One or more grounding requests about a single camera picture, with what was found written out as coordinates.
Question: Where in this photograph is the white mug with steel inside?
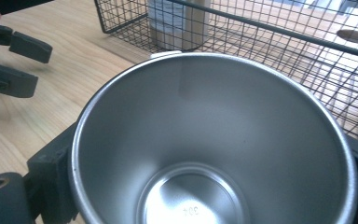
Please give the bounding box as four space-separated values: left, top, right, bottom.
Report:
67 49 358 224

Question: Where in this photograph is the tall stainless steel tumbler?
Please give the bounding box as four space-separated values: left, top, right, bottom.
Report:
146 0 213 51

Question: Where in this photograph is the round dark table grommet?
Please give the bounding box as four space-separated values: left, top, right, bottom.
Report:
336 28 358 45

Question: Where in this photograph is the black wire mesh basket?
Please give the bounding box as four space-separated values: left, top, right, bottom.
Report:
94 0 358 148

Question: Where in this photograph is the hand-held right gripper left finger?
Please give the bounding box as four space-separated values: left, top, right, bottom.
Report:
26 121 79 224

